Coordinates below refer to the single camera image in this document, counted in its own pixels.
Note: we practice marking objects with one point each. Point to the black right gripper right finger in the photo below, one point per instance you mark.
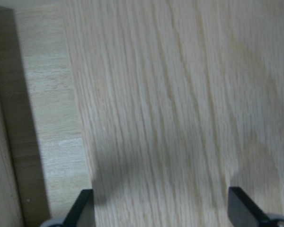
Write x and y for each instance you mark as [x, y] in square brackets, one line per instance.
[244, 212]

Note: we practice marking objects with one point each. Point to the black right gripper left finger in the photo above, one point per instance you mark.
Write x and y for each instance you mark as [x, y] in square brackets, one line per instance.
[82, 213]

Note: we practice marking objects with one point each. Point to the light wooden drawer cabinet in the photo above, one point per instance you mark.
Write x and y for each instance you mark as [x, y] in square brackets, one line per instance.
[178, 101]

